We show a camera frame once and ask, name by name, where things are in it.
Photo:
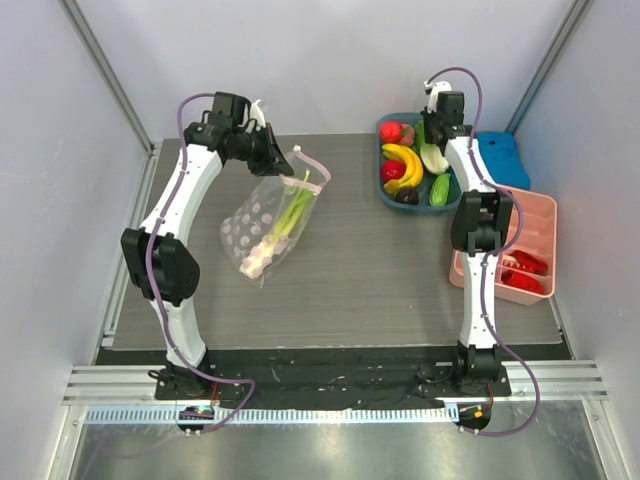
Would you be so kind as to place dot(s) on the green cucumber toy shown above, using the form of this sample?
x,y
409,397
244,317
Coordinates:
x,y
439,192

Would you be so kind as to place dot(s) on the peach apple toy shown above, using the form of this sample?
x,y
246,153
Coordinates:
x,y
408,136

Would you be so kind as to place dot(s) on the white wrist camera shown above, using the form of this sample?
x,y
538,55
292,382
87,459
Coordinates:
x,y
432,90
256,117

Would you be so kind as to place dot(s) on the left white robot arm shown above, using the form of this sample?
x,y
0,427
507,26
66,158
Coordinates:
x,y
156,253

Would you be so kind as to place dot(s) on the pink divided organizer tray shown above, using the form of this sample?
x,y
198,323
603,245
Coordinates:
x,y
538,237

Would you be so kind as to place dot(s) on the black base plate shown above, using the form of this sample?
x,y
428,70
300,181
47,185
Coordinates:
x,y
331,379

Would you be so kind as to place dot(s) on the green lettuce head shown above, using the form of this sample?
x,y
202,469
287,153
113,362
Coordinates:
x,y
430,154

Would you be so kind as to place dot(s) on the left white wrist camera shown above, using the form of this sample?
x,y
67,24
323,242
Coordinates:
x,y
256,117

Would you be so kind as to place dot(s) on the dark brown mushroom toy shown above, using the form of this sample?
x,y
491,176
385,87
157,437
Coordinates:
x,y
407,196

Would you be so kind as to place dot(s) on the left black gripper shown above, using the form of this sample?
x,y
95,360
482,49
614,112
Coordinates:
x,y
272,162

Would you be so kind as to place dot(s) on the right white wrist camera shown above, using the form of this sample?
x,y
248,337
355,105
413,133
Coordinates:
x,y
432,90

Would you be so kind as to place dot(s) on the yellow banana bunch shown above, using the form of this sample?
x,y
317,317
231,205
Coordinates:
x,y
414,168

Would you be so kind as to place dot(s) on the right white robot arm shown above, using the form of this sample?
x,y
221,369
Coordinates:
x,y
479,230

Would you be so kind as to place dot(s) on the red tomato toy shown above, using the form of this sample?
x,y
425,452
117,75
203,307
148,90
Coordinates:
x,y
392,169

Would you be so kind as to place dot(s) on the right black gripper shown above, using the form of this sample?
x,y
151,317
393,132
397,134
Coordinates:
x,y
430,125

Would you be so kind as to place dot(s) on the blue cloth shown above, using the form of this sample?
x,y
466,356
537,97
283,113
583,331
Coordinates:
x,y
500,153

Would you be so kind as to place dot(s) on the red item in organizer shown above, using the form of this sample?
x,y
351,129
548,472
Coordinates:
x,y
522,270

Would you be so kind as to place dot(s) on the clear pink-dotted zip bag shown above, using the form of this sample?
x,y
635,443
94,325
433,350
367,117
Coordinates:
x,y
243,229

